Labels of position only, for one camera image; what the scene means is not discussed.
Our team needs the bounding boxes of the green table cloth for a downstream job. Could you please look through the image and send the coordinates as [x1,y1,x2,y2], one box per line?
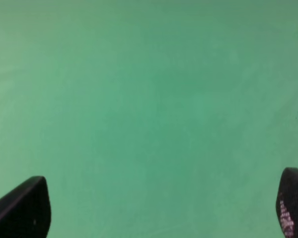
[0,0,298,238]

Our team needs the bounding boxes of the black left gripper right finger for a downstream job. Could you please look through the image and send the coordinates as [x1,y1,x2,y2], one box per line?
[276,168,298,238]

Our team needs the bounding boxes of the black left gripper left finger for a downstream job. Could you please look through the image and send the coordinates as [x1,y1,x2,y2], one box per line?
[0,176,52,238]

